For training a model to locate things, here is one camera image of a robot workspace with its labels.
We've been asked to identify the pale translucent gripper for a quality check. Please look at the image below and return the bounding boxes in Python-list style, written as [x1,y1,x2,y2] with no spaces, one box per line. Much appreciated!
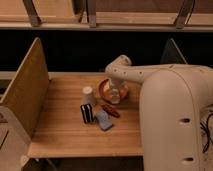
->
[109,78,124,104]

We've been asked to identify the white ceramic cup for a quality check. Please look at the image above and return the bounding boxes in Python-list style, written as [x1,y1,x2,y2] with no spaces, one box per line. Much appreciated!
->
[82,86,97,106]

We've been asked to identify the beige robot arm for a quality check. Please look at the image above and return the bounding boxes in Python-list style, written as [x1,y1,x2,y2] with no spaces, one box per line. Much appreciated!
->
[105,55,213,171]

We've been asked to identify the black white striped eraser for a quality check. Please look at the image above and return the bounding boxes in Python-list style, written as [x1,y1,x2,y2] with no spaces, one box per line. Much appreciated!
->
[80,104,94,124]

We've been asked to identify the orange round plate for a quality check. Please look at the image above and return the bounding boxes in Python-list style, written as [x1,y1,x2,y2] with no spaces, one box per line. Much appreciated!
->
[99,78,129,104]

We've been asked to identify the red brown small object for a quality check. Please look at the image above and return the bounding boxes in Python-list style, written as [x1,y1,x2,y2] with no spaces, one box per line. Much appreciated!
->
[102,104,120,118]

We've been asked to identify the right dark side panel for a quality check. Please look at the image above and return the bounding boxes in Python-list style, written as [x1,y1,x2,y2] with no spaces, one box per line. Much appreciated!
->
[160,38,187,64]

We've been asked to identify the left wooden side panel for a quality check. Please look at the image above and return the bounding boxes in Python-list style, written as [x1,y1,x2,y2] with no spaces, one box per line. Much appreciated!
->
[0,38,49,141]

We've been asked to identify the black cables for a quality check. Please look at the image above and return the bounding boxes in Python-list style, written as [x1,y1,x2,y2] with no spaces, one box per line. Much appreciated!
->
[199,111,213,154]

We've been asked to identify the wooden shelf rail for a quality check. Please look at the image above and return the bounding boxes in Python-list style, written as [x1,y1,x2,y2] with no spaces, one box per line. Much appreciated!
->
[0,0,213,32]

